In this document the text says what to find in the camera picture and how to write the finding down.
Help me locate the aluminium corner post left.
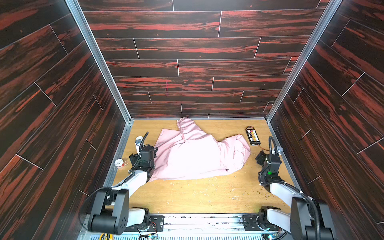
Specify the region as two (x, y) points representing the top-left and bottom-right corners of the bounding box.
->
(65, 0), (132, 124)

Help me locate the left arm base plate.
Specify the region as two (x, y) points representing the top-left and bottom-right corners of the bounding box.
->
(125, 215), (165, 232)

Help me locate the small white tape roll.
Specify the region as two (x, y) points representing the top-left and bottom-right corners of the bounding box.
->
(135, 136), (144, 146)

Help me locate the aluminium front rail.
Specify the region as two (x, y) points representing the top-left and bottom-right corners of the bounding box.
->
(78, 214), (292, 240)

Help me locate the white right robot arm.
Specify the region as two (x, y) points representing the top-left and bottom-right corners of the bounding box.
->
(257, 136), (337, 240)

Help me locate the aluminium corner post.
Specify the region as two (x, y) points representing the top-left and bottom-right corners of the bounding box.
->
(65, 0), (132, 124)
(266, 0), (342, 125)

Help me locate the yellow tape measure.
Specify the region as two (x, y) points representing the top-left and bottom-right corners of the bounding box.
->
(99, 233), (114, 240)

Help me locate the aluminium corner post right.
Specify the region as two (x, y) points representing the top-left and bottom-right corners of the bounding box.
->
(266, 0), (342, 125)

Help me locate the pink zip jacket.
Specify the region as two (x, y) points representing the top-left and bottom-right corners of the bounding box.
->
(150, 118), (251, 182)

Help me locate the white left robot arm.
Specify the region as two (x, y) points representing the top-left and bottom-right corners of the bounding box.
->
(78, 132), (158, 235)

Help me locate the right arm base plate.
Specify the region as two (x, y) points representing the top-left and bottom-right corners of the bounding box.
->
(240, 214), (270, 231)

